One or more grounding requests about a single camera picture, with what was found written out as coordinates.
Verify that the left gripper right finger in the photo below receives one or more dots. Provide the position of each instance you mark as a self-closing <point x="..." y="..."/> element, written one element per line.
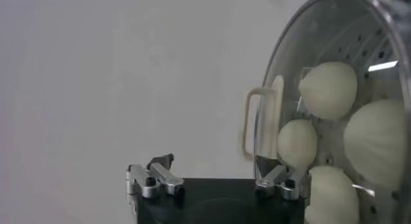
<point x="289" y="183"/>

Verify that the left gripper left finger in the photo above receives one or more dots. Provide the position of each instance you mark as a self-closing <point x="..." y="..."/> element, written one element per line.
<point x="163" y="177"/>

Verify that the perforated steel steamer basket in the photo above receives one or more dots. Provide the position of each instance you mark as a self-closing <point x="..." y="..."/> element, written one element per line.
<point x="366" y="45"/>

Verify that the white steamed baozi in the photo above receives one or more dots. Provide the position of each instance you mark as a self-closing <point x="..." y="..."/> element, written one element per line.
<point x="332" y="196"/>
<point x="297" y="143"/>
<point x="329" y="90"/>
<point x="375" y="142"/>

